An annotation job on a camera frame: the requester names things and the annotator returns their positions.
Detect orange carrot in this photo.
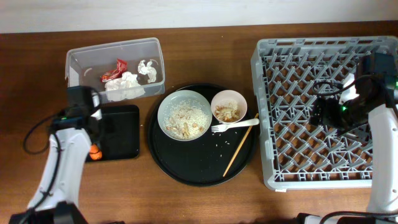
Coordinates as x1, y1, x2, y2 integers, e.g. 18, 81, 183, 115
89, 144, 103, 161

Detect large white tissue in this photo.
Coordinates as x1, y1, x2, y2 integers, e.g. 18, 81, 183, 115
105, 72, 145, 101

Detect red snack wrapper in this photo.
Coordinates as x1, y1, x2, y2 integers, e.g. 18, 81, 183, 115
100, 59, 127, 83

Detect small white tissue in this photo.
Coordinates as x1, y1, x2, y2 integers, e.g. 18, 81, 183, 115
137, 59, 157, 83

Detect grey plate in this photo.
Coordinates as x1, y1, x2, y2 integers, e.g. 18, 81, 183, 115
157, 90, 213, 141

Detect food scraps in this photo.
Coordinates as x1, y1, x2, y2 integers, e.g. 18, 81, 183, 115
214, 100, 240, 123

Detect pink bowl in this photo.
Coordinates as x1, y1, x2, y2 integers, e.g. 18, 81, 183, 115
211, 90, 248, 124

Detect white plastic fork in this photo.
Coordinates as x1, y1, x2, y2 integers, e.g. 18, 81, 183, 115
211, 118, 260, 133

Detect white cup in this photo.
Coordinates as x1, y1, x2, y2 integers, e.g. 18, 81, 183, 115
339, 73, 359, 105

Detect rice and peanut shells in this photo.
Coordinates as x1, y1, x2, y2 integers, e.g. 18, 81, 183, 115
162, 100, 211, 141

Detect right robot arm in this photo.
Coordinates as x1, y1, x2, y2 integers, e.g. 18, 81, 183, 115
297, 53, 397, 224

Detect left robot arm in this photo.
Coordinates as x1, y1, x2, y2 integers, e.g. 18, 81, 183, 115
9, 86, 104, 223

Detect grey dishwasher rack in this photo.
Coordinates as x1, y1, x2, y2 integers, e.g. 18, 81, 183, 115
251, 36, 397, 192

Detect black rectangular tray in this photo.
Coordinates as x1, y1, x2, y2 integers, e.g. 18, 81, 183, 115
86, 105, 140, 162

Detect clear plastic bin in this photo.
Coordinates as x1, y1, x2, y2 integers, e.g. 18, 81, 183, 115
65, 37, 165, 103

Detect wooden chopstick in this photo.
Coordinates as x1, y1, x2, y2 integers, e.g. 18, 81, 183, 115
223, 121, 259, 177

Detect round black serving tray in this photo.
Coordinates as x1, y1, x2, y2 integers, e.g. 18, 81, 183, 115
146, 83, 259, 187

